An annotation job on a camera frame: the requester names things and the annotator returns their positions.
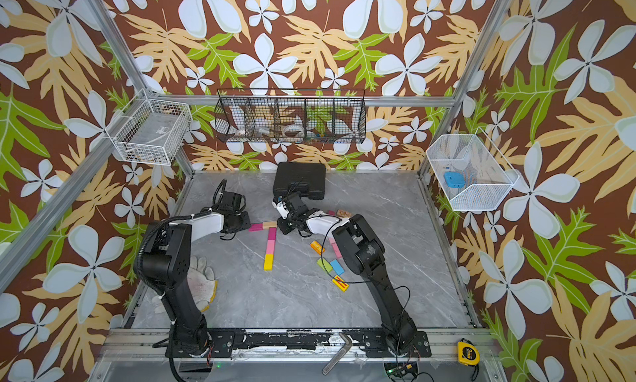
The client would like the magenta block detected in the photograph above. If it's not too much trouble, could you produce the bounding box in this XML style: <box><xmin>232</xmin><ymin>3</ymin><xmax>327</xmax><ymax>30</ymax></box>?
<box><xmin>248</xmin><ymin>223</ymin><xmax>263</xmax><ymax>232</ymax></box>
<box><xmin>268</xmin><ymin>227</ymin><xmax>278</xmax><ymax>242</ymax></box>

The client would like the orange block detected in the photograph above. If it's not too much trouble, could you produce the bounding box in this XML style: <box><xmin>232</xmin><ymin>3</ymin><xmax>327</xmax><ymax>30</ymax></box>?
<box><xmin>310</xmin><ymin>241</ymin><xmax>325</xmax><ymax>256</ymax></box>

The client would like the light pink block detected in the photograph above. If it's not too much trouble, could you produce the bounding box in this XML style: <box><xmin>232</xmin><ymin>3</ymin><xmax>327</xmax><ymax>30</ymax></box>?
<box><xmin>266</xmin><ymin>240</ymin><xmax>276</xmax><ymax>256</ymax></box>

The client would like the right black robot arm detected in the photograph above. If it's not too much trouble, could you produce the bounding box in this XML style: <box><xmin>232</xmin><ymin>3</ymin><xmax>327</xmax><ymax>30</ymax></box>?
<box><xmin>273</xmin><ymin>193</ymin><xmax>431</xmax><ymax>357</ymax></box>

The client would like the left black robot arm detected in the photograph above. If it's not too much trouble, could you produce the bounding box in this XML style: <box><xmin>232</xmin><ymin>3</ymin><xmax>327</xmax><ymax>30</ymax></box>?
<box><xmin>133</xmin><ymin>192</ymin><xmax>251</xmax><ymax>357</ymax></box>

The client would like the black plastic tool case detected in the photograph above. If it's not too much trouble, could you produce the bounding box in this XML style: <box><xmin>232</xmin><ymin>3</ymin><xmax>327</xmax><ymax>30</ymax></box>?
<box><xmin>273</xmin><ymin>162</ymin><xmax>326</xmax><ymax>200</ymax></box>

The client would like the monkey picture wood block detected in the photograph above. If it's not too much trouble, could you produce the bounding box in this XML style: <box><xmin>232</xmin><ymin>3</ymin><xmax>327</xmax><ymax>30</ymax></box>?
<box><xmin>336</xmin><ymin>209</ymin><xmax>353</xmax><ymax>218</ymax></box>

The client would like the pink block lower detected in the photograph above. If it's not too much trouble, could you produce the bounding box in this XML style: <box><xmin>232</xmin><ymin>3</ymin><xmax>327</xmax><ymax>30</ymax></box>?
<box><xmin>329</xmin><ymin>237</ymin><xmax>342</xmax><ymax>259</ymax></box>

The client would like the green block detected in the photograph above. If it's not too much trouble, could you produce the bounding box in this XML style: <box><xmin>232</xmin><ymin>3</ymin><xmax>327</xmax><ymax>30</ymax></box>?
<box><xmin>316</xmin><ymin>259</ymin><xmax>333</xmax><ymax>273</ymax></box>

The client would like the blue block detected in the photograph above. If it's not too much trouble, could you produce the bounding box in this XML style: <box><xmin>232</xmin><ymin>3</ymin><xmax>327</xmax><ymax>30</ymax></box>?
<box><xmin>330</xmin><ymin>260</ymin><xmax>345</xmax><ymax>276</ymax></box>

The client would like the yellow red striped block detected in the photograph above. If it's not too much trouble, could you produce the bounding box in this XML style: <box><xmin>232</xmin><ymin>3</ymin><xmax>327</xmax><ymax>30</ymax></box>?
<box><xmin>332</xmin><ymin>275</ymin><xmax>349</xmax><ymax>292</ymax></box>

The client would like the blue object in basket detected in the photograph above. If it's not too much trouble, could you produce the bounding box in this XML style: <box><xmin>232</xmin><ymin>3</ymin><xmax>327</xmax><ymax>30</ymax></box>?
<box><xmin>443</xmin><ymin>171</ymin><xmax>466</xmax><ymax>188</ymax></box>

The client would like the white mesh basket right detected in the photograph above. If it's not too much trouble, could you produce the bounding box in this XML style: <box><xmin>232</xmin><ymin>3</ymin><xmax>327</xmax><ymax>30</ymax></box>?
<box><xmin>426</xmin><ymin>129</ymin><xmax>520</xmax><ymax>213</ymax></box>

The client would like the yellow tape measure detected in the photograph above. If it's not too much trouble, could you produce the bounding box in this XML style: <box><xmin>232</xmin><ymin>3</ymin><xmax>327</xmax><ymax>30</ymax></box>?
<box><xmin>457</xmin><ymin>338</ymin><xmax>480</xmax><ymax>367</ymax></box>

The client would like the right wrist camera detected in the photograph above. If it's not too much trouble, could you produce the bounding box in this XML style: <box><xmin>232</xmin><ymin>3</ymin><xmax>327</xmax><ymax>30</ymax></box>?
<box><xmin>273</xmin><ymin>199</ymin><xmax>289</xmax><ymax>220</ymax></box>

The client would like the black wire basket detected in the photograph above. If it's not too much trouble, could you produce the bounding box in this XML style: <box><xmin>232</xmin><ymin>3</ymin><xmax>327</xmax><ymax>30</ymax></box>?
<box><xmin>212</xmin><ymin>87</ymin><xmax>368</xmax><ymax>144</ymax></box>

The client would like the white wire basket left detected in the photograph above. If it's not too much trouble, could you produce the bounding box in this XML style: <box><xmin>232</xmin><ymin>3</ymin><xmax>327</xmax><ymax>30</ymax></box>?
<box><xmin>109</xmin><ymin>90</ymin><xmax>192</xmax><ymax>166</ymax></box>

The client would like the grey metal bracket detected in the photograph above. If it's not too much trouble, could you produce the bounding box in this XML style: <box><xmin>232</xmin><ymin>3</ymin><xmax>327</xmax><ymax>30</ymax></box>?
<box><xmin>321</xmin><ymin>332</ymin><xmax>353</xmax><ymax>376</ymax></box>

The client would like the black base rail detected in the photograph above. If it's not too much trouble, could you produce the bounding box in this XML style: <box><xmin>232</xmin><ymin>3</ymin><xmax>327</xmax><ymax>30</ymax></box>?
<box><xmin>166</xmin><ymin>326</ymin><xmax>433</xmax><ymax>359</ymax></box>

